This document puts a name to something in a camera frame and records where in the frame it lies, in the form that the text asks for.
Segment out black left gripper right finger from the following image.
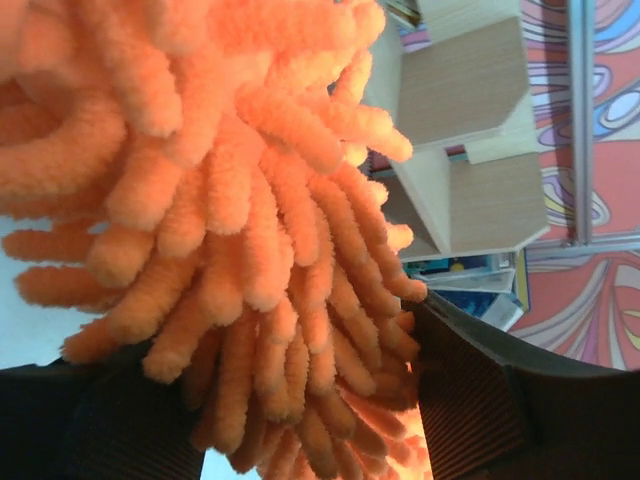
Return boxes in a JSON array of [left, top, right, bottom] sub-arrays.
[[407, 293, 639, 479]]

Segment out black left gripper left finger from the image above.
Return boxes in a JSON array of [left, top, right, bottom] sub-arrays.
[[1, 343, 204, 480]]

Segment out orange chenille duster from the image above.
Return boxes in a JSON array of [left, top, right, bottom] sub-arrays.
[[1, 1, 431, 479]]

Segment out wooden bookshelf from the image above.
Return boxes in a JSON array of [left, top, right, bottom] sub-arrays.
[[364, 1, 549, 261]]

